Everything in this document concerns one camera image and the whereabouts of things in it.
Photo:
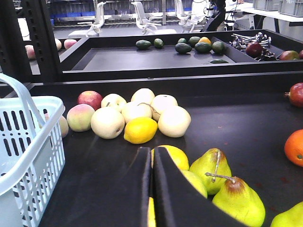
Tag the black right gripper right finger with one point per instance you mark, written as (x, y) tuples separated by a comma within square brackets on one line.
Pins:
[(177, 203)]

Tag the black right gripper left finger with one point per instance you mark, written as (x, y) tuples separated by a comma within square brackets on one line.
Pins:
[(125, 206)]

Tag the light blue plastic basket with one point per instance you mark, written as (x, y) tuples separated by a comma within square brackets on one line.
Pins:
[(31, 154)]

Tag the white pear three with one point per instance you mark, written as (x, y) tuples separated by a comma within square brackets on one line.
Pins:
[(161, 103)]

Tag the red apple behind basket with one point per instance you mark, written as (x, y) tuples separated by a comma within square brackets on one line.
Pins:
[(91, 98)]

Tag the yellow lemon front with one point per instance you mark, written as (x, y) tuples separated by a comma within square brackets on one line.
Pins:
[(151, 213)]

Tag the yellow lemon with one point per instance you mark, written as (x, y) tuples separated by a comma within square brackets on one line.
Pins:
[(151, 213), (140, 130), (178, 156)]

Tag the yellow lemon right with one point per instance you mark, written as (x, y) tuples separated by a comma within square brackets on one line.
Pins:
[(178, 156)]

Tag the green pear back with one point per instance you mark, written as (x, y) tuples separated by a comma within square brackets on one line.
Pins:
[(212, 161)]

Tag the green pear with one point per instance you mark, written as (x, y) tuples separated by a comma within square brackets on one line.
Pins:
[(212, 161), (239, 201)]

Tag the green pear front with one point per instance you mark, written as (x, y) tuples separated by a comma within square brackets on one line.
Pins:
[(239, 201)]

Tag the yellow lemon middle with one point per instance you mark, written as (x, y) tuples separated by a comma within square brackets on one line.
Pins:
[(140, 130)]

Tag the white pear five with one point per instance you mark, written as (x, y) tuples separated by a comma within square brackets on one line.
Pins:
[(107, 123)]

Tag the white pear six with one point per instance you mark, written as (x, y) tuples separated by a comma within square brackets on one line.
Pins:
[(174, 121)]

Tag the white pear four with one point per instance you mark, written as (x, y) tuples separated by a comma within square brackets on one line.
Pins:
[(132, 110)]

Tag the pink peach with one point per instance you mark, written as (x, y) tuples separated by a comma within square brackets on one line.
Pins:
[(79, 117)]

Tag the white pear one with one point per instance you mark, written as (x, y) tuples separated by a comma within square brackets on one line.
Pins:
[(114, 100)]

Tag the white pear two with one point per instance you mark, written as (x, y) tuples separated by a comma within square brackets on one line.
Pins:
[(143, 95)]

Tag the pink apple back tray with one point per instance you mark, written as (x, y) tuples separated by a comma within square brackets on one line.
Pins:
[(68, 43)]

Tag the dark red apple back tray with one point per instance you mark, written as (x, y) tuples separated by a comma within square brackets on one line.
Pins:
[(254, 49)]

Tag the black rack post left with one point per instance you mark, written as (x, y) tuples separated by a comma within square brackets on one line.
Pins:
[(42, 38)]

